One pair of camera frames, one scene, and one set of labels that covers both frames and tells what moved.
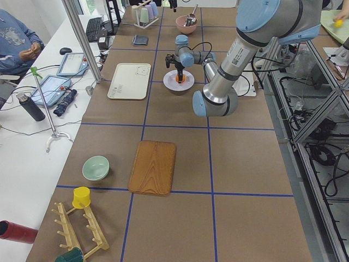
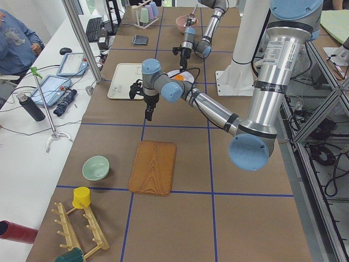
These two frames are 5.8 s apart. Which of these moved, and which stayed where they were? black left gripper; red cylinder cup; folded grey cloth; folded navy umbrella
Moved: black left gripper
Stayed: folded grey cloth; red cylinder cup; folded navy umbrella
